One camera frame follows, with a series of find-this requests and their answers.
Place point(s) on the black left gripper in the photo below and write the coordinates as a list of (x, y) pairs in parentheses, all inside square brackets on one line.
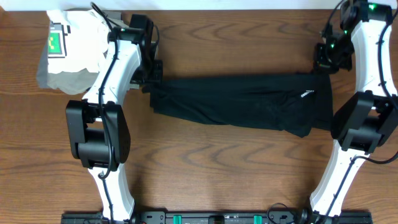
[(157, 75)]

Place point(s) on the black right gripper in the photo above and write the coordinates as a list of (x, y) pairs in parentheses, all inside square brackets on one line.
[(321, 65)]

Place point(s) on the black t-shirt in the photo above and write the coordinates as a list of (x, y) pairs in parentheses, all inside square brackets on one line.
[(295, 102)]

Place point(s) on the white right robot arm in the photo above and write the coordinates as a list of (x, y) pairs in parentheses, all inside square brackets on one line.
[(369, 117)]

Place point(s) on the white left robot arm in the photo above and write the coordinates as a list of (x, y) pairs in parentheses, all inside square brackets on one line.
[(97, 128)]

